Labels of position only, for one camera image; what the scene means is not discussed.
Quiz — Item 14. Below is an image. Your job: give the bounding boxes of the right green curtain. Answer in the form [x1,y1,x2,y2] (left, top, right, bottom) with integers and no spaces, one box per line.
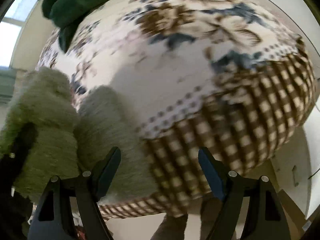
[0,66,17,105]

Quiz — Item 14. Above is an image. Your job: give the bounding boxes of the window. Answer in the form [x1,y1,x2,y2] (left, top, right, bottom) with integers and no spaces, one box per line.
[0,0,38,68]

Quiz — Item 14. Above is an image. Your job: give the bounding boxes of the floral bed blanket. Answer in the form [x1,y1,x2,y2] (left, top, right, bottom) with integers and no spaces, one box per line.
[39,0,316,219]

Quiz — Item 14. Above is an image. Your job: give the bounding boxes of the person's legs grey pants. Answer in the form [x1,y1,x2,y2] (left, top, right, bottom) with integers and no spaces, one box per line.
[151,194,222,239]

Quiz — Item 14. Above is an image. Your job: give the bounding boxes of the grey fleece pants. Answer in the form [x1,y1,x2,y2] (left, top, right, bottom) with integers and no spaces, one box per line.
[1,67,157,204]

